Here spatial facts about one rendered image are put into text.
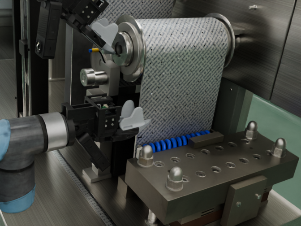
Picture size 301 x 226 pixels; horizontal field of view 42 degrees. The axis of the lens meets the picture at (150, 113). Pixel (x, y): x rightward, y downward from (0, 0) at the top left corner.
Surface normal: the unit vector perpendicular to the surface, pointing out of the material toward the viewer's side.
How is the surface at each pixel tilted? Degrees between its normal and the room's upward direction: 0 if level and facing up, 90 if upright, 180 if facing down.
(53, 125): 44
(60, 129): 62
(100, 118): 90
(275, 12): 90
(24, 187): 90
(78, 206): 0
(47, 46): 90
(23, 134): 57
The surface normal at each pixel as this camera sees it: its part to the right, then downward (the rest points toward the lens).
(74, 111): 0.54, 0.42
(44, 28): -0.79, 0.04
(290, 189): 0.11, -0.90
